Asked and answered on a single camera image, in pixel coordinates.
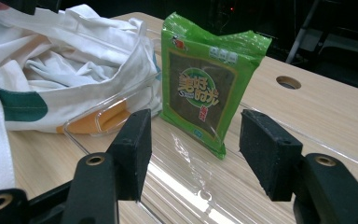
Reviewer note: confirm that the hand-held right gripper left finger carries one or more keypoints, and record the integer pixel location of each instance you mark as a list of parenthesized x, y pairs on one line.
[(130, 155)]

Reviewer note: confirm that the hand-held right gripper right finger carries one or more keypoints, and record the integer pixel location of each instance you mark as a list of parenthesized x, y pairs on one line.
[(270, 155)]

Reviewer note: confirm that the white tote bag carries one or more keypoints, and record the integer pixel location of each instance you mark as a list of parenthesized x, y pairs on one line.
[(74, 46)]

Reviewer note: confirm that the green snack packet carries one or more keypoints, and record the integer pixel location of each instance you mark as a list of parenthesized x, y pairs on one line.
[(205, 62)]

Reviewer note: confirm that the white table leg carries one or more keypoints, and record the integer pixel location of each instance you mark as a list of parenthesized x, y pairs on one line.
[(301, 31)]

